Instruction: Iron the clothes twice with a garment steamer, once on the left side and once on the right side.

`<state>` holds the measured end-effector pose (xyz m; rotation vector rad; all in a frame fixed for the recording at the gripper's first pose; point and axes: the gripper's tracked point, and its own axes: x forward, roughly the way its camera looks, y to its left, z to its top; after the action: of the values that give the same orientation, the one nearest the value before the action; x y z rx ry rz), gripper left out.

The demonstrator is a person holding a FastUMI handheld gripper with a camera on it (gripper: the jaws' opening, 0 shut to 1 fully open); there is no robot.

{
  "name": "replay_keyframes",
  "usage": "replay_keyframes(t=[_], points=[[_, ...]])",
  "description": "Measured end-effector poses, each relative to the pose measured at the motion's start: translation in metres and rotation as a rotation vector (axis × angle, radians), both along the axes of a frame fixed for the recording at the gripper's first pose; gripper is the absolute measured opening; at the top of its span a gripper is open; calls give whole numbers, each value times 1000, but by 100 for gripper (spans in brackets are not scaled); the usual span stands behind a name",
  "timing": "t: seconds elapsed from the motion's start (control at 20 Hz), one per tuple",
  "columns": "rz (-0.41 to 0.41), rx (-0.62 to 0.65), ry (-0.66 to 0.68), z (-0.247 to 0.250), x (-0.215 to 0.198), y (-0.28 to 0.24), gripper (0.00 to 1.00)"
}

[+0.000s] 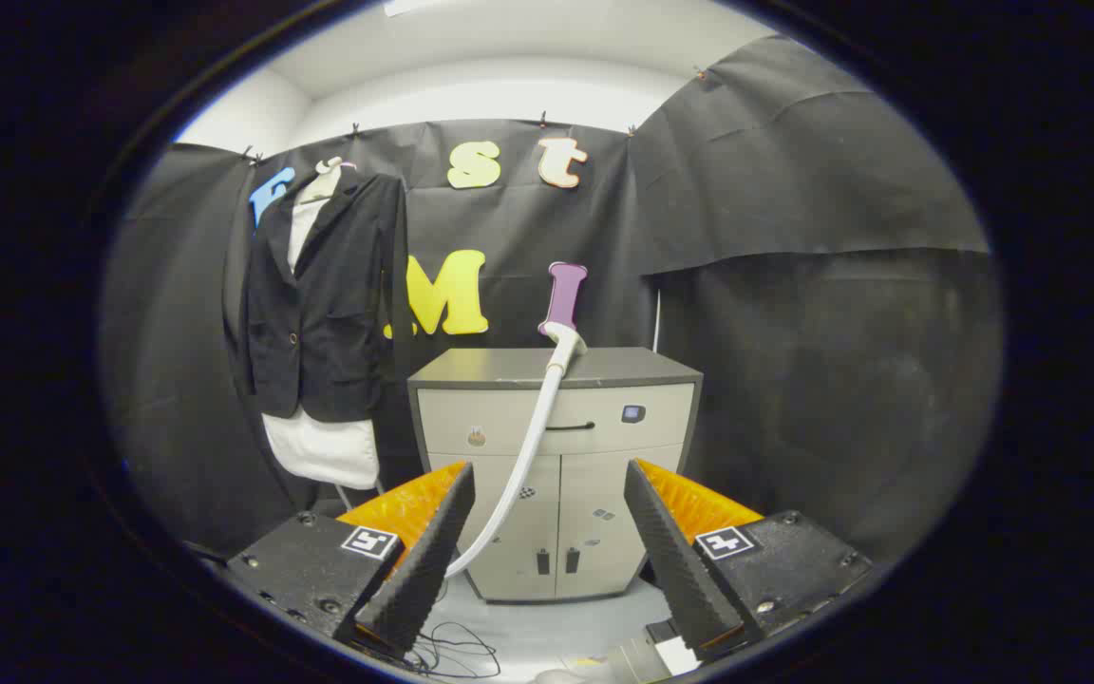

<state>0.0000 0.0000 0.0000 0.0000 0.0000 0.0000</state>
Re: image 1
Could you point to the grey cabinet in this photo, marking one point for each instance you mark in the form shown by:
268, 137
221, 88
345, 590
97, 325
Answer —
594, 475

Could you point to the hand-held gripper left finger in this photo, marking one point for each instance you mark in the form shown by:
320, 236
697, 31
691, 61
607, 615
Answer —
424, 560

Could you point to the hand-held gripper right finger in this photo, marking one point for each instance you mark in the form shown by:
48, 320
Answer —
675, 560

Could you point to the white plastic hanger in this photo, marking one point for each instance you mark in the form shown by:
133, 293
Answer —
327, 180

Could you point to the white shirt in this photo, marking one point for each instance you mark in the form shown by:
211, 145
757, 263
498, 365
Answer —
324, 451

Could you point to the small electronic cabinet lock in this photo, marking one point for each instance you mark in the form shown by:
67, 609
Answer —
633, 413

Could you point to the black backdrop cloth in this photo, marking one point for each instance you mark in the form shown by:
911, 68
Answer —
794, 332

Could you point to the black suit jacket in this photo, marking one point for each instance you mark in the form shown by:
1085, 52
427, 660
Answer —
338, 304

